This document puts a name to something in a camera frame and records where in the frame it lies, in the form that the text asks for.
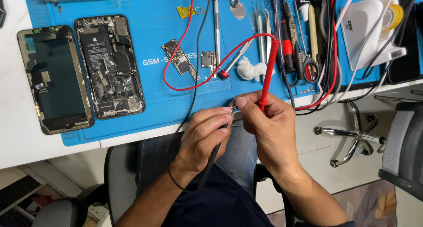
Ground person's left hand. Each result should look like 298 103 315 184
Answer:
171 106 234 179

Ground person's right hand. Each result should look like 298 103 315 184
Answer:
231 90 303 180

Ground black multimeter probe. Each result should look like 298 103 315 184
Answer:
197 121 232 190

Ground red multimeter probe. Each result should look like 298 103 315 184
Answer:
258 37 280 112

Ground person's blue jeans legs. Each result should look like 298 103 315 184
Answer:
135 120 260 196

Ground small rectangular logic board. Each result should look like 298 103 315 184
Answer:
200 50 217 79

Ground crumpled white tissue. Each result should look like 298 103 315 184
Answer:
236 56 275 82

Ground silver screwdriver with red cap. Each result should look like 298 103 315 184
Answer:
218 38 257 81

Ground long phone logic board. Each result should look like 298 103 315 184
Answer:
161 39 201 82

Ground person's dark blue shirt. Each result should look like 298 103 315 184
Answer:
161 164 357 227

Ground silver tweezers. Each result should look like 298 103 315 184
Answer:
263 9 273 60
255 6 267 65

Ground red and black screwdriver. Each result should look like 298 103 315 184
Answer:
278 0 297 73

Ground blue silicone repair mat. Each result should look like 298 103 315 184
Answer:
22 0 423 147

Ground metal pry pick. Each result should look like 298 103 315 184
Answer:
226 0 247 20

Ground yellow tape piece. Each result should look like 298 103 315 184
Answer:
176 6 196 19

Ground black seat chair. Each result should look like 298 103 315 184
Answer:
30 142 298 227

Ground opened phone chassis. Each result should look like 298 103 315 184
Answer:
74 14 146 120

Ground cream wooden stick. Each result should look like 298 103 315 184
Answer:
307 5 320 64

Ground chrome chair base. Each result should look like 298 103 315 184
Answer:
313 100 386 169

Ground white glue tube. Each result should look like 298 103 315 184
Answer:
293 0 312 22

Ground detached phone display panel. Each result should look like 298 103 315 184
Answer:
17 25 95 136

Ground white electronic device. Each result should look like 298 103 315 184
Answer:
340 0 408 71

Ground patterned floor rug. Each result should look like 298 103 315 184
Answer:
266 179 398 227

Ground grey mesh office chair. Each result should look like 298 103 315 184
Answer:
377 90 423 203

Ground yellow tape roll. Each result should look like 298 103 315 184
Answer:
381 4 404 32

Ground low shelf with items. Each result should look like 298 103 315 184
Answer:
0 164 111 227

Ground black object at desk edge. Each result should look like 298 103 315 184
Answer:
0 0 7 28

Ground thin black probe cable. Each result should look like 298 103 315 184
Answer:
165 0 216 192

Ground thin red probe cable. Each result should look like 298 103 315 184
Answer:
162 0 279 91

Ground silver scalpel handle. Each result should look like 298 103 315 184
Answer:
211 0 223 66

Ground black handled scissors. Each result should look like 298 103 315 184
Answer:
288 0 320 87

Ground thick red cable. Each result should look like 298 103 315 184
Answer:
295 0 340 111

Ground bundle of white and black cables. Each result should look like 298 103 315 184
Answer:
311 0 423 106

